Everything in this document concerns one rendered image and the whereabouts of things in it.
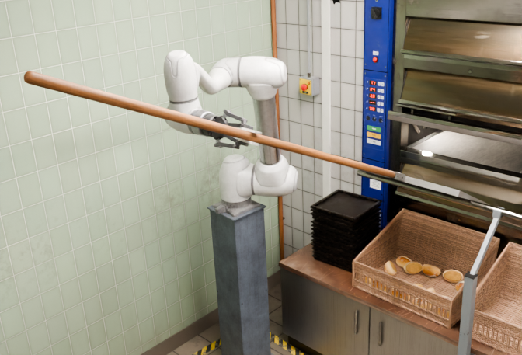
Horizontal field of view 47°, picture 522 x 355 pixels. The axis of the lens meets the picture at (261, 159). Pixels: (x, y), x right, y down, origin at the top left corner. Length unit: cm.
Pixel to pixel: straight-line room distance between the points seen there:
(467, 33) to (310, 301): 161
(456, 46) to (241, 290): 161
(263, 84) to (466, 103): 103
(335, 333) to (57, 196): 160
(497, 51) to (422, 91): 44
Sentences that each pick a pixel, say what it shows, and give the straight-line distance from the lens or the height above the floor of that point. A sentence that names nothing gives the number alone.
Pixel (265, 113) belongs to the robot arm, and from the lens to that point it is 269.
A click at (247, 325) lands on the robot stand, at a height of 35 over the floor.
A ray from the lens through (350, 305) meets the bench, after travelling 319.
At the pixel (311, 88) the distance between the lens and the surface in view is 349.
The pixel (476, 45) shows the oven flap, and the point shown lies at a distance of 299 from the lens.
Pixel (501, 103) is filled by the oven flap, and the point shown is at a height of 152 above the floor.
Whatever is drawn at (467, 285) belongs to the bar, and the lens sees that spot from 267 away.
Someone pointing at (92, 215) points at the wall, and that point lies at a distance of 310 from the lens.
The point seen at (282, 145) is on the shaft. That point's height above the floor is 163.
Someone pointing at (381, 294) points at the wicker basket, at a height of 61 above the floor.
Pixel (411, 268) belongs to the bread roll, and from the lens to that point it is 329.
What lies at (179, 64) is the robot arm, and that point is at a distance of 206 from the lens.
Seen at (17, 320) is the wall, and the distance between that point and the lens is 311.
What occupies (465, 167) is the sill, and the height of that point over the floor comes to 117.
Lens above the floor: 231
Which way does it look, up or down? 21 degrees down
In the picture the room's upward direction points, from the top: 3 degrees counter-clockwise
